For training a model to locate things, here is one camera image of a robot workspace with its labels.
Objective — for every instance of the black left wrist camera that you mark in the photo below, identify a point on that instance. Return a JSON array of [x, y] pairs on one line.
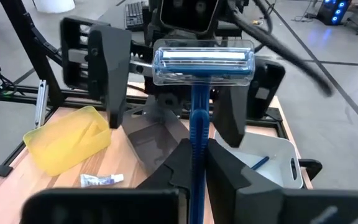
[[188, 15]]

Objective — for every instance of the yellow translucent plastic bin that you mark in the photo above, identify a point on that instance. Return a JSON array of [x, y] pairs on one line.
[[67, 143]]

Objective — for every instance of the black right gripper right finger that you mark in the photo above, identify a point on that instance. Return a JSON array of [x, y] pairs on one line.
[[228, 180]]

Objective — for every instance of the black computer tower blue lights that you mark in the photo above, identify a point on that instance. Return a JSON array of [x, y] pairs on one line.
[[334, 12]]

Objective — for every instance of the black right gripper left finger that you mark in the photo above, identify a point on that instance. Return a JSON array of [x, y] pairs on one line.
[[179, 168]]

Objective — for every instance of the silver aluminium bracket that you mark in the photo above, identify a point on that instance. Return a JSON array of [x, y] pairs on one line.
[[41, 102]]

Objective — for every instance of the light grey plastic bin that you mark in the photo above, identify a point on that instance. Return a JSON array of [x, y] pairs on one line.
[[275, 149]]

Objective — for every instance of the white round column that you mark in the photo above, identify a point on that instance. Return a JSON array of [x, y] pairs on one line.
[[54, 5]]

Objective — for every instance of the black edge mount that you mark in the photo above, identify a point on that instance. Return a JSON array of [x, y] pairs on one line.
[[311, 168]]

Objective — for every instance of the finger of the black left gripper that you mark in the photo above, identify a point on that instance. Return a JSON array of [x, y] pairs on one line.
[[110, 68], [244, 102]]

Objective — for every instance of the black computer keyboard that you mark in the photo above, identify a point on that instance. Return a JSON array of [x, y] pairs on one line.
[[134, 15]]

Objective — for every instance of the small blue-white toothpaste tube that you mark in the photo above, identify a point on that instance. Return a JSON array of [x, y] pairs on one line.
[[98, 180]]

